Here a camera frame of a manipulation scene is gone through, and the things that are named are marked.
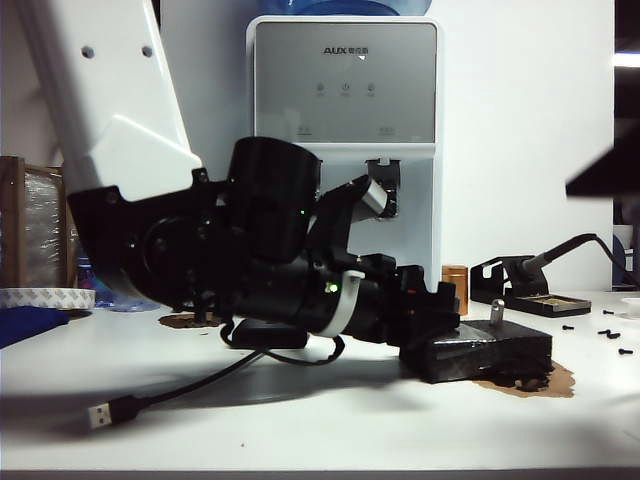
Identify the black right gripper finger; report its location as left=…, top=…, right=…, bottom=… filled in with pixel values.
left=564, top=132, right=640, bottom=199

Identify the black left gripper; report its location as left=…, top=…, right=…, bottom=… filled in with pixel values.
left=349, top=254, right=461, bottom=359

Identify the black taped box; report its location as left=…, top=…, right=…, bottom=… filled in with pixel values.
left=398, top=319, right=555, bottom=385

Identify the gold metal cylinder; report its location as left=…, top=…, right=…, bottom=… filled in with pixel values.
left=441, top=264, right=469, bottom=317

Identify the black soldering iron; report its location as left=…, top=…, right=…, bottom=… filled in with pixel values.
left=514, top=232, right=640, bottom=289

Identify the black soldering iron stand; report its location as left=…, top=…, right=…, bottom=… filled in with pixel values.
left=469, top=255, right=592, bottom=319

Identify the large brown patch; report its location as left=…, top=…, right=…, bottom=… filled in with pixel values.
left=469, top=362, right=576, bottom=400

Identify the white water dispenser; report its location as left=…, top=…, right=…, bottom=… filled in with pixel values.
left=244, top=14, right=444, bottom=319

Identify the brown patch with black crumbs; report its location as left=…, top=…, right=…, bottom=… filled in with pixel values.
left=158, top=312, right=226, bottom=330

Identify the blue water jug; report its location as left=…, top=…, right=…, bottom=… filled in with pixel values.
left=257, top=0, right=434, bottom=17

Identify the clear water bottle with barcode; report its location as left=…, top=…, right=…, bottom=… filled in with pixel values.
left=97, top=293, right=161, bottom=312

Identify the clear water bottle blue cap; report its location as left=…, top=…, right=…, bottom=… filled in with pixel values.
left=74, top=227, right=101, bottom=301

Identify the white tape roll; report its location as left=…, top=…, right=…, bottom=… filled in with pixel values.
left=0, top=287, right=96, bottom=312

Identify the blue cloth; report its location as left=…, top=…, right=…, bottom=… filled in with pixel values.
left=0, top=305, right=71, bottom=351

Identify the black USB hub with cable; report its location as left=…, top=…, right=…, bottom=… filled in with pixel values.
left=85, top=319, right=310, bottom=434

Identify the wooden frame with plastic wrap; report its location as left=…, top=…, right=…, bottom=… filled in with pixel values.
left=0, top=155, right=76, bottom=290

